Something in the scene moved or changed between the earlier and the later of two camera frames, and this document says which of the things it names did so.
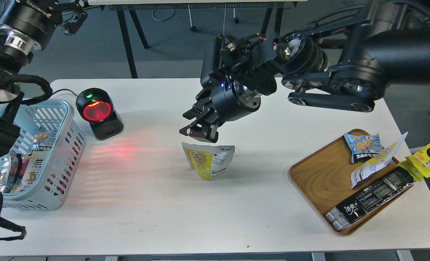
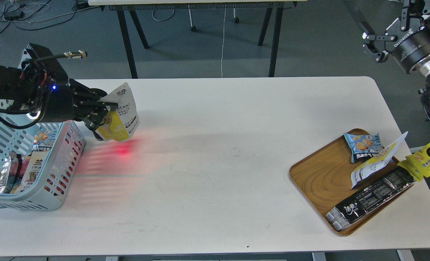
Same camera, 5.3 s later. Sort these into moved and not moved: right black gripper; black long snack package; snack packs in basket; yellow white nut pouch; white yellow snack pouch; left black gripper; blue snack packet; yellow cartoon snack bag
Moved: left black gripper; yellow white nut pouch; right black gripper
Not moved: white yellow snack pouch; snack packs in basket; yellow cartoon snack bag; black long snack package; blue snack packet
